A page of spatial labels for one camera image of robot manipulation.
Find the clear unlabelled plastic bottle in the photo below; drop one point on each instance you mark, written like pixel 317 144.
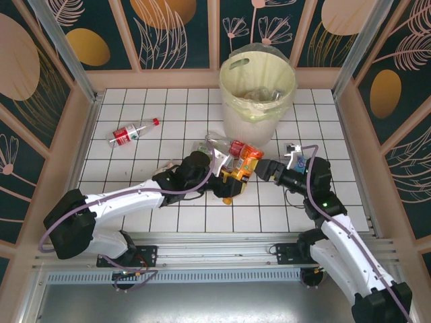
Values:
pixel 220 141

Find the pale green bin liner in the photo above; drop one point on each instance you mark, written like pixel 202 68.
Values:
pixel 259 67

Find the blue label water bottle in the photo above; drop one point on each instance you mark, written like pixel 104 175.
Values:
pixel 300 163

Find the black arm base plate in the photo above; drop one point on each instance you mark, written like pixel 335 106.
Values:
pixel 148 255
pixel 286 255

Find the aluminium rail frame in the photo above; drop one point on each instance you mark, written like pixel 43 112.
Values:
pixel 219 252

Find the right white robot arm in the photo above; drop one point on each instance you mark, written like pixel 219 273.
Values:
pixel 343 245

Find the aluminium side rail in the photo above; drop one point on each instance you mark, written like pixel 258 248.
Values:
pixel 349 134
pixel 86 134

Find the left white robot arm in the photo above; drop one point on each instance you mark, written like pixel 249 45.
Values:
pixel 124 202

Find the orange drink bottle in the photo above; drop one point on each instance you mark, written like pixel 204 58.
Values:
pixel 249 161

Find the white plastic waste bin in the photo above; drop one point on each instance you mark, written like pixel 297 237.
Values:
pixel 249 131

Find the aluminium corner post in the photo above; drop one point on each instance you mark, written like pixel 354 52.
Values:
pixel 361 50
pixel 67 54

